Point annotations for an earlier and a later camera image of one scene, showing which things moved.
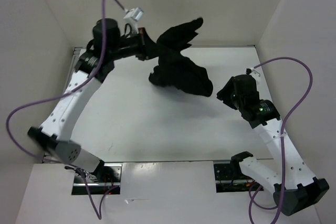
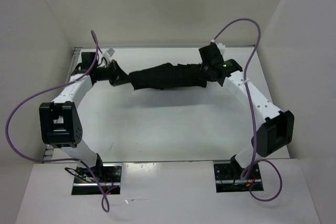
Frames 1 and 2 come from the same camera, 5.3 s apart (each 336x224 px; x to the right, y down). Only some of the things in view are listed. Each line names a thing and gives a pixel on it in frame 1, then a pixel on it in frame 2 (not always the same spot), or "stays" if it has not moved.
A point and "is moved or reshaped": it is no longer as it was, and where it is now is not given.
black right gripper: (224, 94) -> (207, 77)
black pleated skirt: (177, 70) is moved or reshaped
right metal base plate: (229, 178) stays
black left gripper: (147, 48) -> (118, 76)
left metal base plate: (105, 177) stays
